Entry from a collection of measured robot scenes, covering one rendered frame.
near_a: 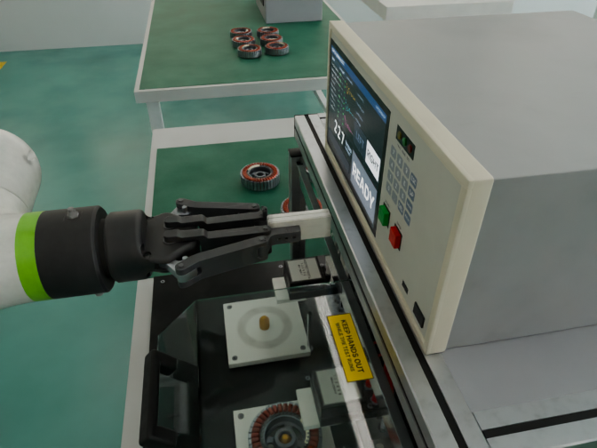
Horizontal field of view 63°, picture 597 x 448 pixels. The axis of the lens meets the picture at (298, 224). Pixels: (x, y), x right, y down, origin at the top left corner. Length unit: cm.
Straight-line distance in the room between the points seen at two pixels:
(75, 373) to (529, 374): 172
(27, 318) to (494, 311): 202
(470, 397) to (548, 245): 15
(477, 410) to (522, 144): 24
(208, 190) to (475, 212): 108
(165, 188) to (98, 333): 86
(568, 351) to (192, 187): 110
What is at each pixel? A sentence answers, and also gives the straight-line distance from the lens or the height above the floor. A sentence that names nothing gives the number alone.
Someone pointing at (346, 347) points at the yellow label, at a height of 107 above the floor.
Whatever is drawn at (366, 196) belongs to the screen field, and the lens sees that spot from 63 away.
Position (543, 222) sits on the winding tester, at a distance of 45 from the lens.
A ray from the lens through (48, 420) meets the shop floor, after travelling 195.
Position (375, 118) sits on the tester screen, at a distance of 57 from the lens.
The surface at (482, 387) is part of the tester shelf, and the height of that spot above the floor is 111.
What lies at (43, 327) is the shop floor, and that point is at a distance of 224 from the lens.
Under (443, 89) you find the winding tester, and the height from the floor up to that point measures 132.
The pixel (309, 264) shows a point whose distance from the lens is 88.
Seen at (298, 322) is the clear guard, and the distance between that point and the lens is 59.
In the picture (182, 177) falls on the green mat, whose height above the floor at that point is 75.
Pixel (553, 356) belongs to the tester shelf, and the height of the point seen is 111.
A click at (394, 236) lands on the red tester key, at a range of 53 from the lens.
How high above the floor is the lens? 151
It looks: 37 degrees down
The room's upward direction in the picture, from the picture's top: straight up
